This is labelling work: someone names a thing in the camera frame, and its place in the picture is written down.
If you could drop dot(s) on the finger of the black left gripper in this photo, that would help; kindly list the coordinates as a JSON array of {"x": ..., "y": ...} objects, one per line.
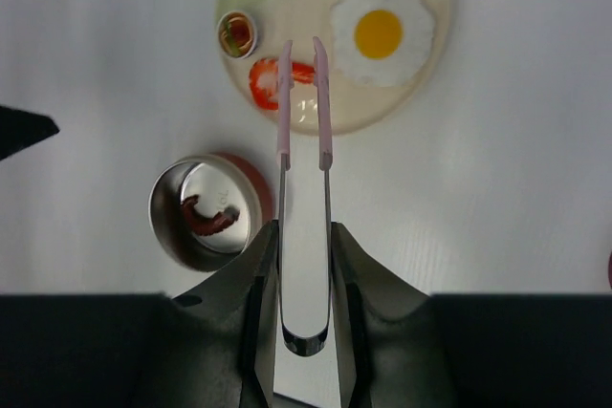
[{"x": 20, "y": 129}]

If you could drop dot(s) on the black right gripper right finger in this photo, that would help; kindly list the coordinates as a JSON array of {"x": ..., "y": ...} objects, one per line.
[{"x": 377, "y": 363}]

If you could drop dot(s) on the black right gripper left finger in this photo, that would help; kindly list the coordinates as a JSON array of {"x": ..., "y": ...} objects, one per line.
[{"x": 230, "y": 351}]

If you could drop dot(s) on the dark red toy octopus tentacle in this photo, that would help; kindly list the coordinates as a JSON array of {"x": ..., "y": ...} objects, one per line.
[{"x": 202, "y": 225}]

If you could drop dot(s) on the pink cat paw tongs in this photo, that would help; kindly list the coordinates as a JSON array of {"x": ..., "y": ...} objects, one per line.
[{"x": 304, "y": 211}]

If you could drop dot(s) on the cream green round plate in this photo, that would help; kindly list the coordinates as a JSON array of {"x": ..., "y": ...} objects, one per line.
[{"x": 353, "y": 106}]

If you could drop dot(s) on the red steel lunch box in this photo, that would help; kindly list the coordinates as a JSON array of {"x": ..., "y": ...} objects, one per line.
[{"x": 221, "y": 179}]

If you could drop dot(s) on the orange toy shrimp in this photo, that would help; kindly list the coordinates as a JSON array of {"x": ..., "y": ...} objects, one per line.
[{"x": 263, "y": 83}]

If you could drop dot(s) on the toy noodle bowl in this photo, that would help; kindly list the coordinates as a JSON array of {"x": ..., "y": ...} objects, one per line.
[{"x": 237, "y": 34}]

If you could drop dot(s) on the toy fried egg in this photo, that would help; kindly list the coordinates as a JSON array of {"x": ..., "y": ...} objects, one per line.
[{"x": 381, "y": 43}]

